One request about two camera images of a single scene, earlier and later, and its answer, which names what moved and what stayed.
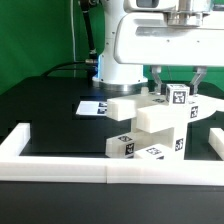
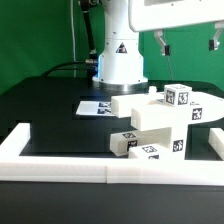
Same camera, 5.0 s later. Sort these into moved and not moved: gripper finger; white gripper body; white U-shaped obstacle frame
Moved: white gripper body; gripper finger
Not moved: white U-shaped obstacle frame
